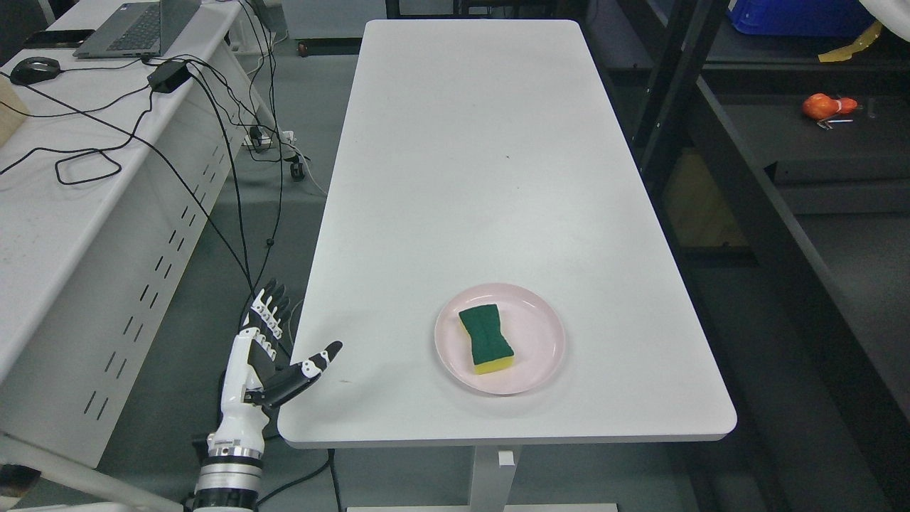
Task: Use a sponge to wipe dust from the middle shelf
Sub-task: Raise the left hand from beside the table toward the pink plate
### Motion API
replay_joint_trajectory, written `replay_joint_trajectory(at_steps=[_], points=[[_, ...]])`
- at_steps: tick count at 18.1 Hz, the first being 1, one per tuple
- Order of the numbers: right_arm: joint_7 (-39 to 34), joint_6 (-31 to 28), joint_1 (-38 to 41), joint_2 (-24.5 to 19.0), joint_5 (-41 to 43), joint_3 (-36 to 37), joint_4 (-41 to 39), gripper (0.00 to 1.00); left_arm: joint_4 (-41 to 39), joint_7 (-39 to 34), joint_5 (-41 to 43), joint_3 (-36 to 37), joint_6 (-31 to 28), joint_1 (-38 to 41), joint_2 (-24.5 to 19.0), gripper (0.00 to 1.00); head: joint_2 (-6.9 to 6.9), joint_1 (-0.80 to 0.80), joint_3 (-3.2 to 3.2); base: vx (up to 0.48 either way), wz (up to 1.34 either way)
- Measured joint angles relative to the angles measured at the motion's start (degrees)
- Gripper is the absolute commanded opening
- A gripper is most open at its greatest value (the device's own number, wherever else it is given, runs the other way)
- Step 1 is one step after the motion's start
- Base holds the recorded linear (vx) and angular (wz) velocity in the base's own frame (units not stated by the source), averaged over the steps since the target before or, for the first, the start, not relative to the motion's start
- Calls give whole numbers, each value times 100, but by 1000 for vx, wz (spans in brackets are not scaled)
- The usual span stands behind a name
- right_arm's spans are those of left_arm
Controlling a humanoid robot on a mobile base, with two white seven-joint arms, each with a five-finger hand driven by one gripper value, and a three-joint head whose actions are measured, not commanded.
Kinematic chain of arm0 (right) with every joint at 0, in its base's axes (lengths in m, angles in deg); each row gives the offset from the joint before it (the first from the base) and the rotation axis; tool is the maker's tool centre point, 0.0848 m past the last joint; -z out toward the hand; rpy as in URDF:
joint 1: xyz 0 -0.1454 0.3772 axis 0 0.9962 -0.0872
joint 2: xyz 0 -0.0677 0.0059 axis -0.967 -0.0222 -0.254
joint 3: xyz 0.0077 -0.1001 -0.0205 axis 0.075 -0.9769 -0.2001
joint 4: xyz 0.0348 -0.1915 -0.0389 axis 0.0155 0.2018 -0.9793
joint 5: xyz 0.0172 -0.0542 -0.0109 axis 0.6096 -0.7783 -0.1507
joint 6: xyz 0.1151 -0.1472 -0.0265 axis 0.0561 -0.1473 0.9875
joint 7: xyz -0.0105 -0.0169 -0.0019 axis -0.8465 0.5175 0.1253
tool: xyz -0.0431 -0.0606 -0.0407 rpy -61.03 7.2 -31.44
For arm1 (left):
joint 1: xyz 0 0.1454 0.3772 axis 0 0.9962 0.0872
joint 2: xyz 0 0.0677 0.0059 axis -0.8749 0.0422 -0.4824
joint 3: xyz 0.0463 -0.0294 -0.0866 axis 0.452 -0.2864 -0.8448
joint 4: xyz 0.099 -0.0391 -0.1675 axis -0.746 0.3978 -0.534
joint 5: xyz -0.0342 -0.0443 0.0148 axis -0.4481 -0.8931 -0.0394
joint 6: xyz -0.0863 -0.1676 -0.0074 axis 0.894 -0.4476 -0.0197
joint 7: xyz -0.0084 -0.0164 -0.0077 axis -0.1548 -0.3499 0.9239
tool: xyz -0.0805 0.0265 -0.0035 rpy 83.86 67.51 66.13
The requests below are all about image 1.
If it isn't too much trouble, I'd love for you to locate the grey laptop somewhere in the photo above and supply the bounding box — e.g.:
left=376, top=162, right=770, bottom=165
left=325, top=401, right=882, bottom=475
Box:
left=73, top=1, right=201, bottom=59

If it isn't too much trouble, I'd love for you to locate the black computer mouse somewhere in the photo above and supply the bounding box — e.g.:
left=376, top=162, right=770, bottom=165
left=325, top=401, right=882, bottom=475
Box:
left=9, top=56, right=64, bottom=85

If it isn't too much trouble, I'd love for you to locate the black power adapter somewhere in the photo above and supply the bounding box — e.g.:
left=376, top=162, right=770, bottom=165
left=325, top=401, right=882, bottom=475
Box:
left=147, top=60, right=191, bottom=94

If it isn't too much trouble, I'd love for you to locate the white side desk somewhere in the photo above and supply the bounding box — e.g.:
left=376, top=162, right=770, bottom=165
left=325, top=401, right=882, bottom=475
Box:
left=0, top=0, right=285, bottom=512

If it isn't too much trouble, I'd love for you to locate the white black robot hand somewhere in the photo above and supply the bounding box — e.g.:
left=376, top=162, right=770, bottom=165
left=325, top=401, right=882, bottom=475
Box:
left=207, top=279, right=343, bottom=458

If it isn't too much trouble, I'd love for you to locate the black cable loop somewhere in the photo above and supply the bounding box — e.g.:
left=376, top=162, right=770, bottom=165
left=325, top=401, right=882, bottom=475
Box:
left=0, top=57, right=285, bottom=299

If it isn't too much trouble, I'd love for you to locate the wooden board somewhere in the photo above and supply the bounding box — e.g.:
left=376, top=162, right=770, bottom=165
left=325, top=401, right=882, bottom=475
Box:
left=0, top=77, right=31, bottom=146

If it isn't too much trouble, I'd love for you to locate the black smartphone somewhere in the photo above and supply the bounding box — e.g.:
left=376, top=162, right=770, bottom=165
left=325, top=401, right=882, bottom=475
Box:
left=23, top=29, right=95, bottom=49

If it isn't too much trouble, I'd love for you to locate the yellow tape strip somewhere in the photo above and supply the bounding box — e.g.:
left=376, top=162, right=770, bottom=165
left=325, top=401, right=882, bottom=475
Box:
left=817, top=21, right=883, bottom=63

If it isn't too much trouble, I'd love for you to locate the pink plate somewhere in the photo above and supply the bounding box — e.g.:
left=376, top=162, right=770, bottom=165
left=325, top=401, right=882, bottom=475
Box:
left=434, top=283, right=567, bottom=395

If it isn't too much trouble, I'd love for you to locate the black metal rack frame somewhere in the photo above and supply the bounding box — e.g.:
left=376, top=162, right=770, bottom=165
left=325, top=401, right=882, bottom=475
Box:
left=605, top=1, right=908, bottom=511

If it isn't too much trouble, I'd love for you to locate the orange toy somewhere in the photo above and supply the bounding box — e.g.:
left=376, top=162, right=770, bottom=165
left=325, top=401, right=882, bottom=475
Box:
left=801, top=93, right=859, bottom=121

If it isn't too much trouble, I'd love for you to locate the white power strip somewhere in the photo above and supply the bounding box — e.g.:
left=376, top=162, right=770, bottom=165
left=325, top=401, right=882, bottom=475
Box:
left=242, top=126, right=296, bottom=153

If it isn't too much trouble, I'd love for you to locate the white table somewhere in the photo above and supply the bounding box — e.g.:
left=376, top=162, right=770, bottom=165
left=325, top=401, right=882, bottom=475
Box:
left=277, top=19, right=737, bottom=511

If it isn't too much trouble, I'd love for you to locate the green yellow sponge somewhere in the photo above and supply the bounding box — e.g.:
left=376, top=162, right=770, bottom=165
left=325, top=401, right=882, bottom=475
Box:
left=459, top=304, right=515, bottom=375

